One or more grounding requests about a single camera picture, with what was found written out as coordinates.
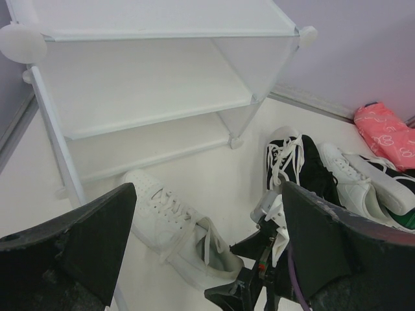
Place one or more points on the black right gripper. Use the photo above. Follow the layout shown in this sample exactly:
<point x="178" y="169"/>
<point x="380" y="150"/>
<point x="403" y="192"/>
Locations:
<point x="269" y="273"/>

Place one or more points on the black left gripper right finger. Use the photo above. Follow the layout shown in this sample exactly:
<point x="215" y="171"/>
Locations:
<point x="345" y="261"/>

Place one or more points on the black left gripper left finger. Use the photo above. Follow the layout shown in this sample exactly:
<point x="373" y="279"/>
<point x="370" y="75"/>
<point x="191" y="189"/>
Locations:
<point x="71" y="262"/>

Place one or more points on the white leather sneaker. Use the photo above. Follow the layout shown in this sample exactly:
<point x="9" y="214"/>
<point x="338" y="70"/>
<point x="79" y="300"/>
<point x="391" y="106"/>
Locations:
<point x="180" y="235"/>
<point x="355" y="190"/>

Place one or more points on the black slip-on shoe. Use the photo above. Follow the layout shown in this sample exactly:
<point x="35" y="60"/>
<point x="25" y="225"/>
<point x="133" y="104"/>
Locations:
<point x="314" y="176"/>

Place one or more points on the white plastic shoe cabinet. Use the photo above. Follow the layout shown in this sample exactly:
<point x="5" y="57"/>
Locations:
<point x="129" y="84"/>

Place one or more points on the green canvas sneaker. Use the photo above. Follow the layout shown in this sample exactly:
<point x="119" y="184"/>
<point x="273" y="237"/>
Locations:
<point x="406" y="221"/>

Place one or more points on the black white canvas sneaker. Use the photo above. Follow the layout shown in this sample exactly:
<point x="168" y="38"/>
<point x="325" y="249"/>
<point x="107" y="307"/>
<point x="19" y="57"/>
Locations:
<point x="284" y="157"/>

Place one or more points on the pink patterned bag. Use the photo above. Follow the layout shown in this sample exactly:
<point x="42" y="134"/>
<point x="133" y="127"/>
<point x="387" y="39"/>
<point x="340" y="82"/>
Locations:
<point x="386" y="134"/>

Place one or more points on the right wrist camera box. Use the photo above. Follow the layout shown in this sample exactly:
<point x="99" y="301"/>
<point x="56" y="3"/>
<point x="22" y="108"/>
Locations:
<point x="270" y="207"/>

